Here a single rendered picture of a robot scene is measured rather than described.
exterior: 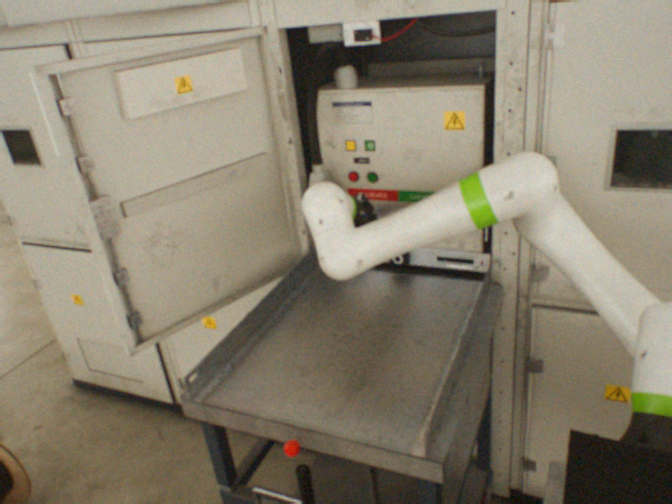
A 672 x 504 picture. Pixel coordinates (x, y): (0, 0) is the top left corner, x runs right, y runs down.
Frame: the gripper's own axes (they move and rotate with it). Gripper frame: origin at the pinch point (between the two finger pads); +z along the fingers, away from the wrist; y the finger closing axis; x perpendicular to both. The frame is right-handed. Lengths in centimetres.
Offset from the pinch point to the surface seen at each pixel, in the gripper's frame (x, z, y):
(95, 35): -91, -26, -51
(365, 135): -3.4, -5.6, -24.0
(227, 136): -36.7, -25.1, -18.7
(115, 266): -51, -46, 20
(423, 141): 13.5, -4.8, -22.6
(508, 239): 37.4, 4.3, 1.9
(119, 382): -134, 47, 78
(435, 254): 16.2, 11.2, 7.5
